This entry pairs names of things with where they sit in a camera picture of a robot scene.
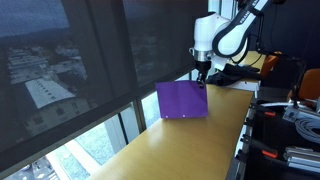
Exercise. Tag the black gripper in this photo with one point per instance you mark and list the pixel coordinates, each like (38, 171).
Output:
(203, 70)

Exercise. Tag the purple cloth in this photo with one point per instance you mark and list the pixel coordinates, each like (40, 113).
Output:
(181, 100)

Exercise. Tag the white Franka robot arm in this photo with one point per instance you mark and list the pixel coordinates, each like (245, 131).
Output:
(223, 33)

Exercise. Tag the white flat board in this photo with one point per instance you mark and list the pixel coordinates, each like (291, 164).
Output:
(246, 85)

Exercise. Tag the narrow dark roller blind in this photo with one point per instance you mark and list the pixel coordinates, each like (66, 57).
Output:
(160, 36)

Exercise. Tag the dark window mullion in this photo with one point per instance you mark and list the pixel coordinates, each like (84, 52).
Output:
(140, 116)

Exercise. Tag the grey electronics box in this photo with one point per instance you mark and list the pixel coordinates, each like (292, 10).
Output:
(296, 114)

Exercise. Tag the orange chair backrest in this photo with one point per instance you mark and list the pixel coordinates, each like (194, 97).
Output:
(310, 85)

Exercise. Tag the silver aluminium extrusion bars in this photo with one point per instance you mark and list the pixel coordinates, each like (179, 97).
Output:
(301, 159)

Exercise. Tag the large dark roller blind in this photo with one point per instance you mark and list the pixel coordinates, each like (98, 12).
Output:
(56, 66)

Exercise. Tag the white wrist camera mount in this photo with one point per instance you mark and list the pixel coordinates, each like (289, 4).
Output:
(220, 62)

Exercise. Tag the orange chair with black frame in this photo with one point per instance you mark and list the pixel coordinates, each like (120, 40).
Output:
(270, 65)

